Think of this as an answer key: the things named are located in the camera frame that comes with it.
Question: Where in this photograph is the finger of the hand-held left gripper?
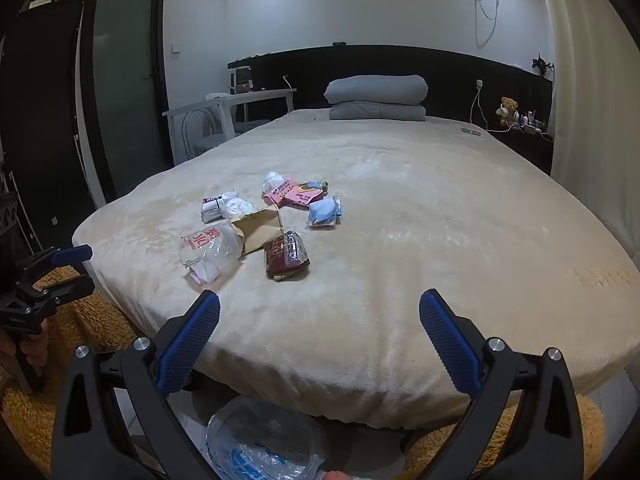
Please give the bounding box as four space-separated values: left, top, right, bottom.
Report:
15 244 94 286
27 276 96 307

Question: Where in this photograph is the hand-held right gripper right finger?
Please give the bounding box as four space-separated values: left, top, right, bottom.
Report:
419 289 586 480

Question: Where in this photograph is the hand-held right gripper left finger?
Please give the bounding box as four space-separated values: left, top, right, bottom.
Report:
50 290 222 480

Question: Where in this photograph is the large clear plastic bag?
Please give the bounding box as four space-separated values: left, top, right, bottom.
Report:
206 395 328 480

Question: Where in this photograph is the dark brown packet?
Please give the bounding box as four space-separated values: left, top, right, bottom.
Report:
263 231 311 279

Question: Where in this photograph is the white and black wrapper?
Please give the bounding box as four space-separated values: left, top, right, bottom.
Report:
201 196 225 223

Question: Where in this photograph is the white tissue wad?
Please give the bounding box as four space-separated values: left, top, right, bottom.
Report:
220 189 257 221

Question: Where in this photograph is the pink packet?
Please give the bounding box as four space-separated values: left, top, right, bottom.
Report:
262 176 326 208

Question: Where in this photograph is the person's left hand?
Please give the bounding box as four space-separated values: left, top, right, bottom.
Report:
0 319 49 367

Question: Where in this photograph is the person's left leg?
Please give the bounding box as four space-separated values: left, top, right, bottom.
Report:
0 267 146 480

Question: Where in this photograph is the clear bag with red print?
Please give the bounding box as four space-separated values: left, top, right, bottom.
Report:
178 224 244 287

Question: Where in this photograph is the brown paper bag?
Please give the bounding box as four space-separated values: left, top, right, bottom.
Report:
229 203 284 259

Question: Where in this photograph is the cream plush blanket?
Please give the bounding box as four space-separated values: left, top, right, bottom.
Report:
72 107 640 431

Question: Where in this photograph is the black cabinet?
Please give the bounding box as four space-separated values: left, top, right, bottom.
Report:
0 0 96 256

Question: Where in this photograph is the blue and white packet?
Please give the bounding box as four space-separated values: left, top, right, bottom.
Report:
307 195 343 229

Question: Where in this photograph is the frosted glass door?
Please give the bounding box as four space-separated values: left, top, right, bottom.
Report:
80 0 176 201

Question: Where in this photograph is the white chair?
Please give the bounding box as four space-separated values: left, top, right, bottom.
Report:
181 92 237 160

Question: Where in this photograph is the row of small bottles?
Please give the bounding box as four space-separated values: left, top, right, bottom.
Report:
517 110 551 136

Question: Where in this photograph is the small white appliance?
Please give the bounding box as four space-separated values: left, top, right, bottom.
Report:
230 66 253 95

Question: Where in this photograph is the brown teddy bear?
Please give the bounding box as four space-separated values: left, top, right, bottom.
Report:
496 96 520 126

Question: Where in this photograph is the grey folded quilt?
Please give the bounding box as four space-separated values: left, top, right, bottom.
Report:
328 101 427 122
324 75 430 107

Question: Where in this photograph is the white desk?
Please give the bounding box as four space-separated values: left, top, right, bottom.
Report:
162 88 297 166

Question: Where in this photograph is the black headboard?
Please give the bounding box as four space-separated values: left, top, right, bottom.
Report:
227 46 555 176

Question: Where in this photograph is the cream curtain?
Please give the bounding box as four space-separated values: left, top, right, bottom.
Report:
532 0 640 261

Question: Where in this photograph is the white charging cable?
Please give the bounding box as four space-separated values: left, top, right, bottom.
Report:
470 85 522 134

